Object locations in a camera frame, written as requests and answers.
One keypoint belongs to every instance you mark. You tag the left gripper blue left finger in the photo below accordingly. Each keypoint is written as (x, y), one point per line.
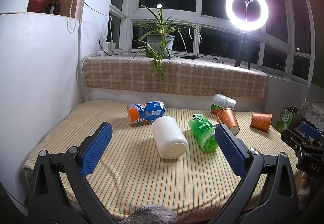
(59, 190)

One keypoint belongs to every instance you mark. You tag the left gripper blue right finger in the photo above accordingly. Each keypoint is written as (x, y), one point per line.
(278, 202)

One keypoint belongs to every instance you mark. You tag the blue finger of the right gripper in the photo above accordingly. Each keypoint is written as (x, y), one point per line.
(310, 131)

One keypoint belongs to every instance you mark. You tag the white plastic cup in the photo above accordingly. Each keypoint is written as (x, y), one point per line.
(169, 138)

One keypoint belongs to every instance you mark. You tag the orange blue drink bottle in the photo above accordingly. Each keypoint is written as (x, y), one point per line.
(146, 112)

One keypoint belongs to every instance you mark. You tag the orange paper cup far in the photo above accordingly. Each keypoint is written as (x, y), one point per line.
(261, 121)

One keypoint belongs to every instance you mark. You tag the orange paper cup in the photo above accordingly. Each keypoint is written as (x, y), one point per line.
(227, 117)
(261, 121)

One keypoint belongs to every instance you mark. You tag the orange paper cup near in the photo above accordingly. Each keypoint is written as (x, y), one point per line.
(227, 117)

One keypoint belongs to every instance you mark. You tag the gloved left hand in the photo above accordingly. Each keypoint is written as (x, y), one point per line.
(151, 214)

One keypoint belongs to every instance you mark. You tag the green white paper bag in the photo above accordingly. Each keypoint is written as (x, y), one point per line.
(286, 117)

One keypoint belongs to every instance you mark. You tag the green tea bottle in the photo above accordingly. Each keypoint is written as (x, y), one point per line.
(203, 131)

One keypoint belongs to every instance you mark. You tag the striped yellow table cloth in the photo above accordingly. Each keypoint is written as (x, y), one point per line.
(131, 173)

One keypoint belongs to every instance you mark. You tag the checkered beige sill cloth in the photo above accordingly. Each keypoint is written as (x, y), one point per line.
(200, 77)

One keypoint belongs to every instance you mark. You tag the white power strip with chargers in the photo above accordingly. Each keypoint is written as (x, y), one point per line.
(106, 48)

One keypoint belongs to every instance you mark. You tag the potted spider plant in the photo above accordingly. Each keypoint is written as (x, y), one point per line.
(157, 42)

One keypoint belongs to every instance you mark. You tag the ring light on tripod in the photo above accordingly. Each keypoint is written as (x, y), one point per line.
(246, 16)

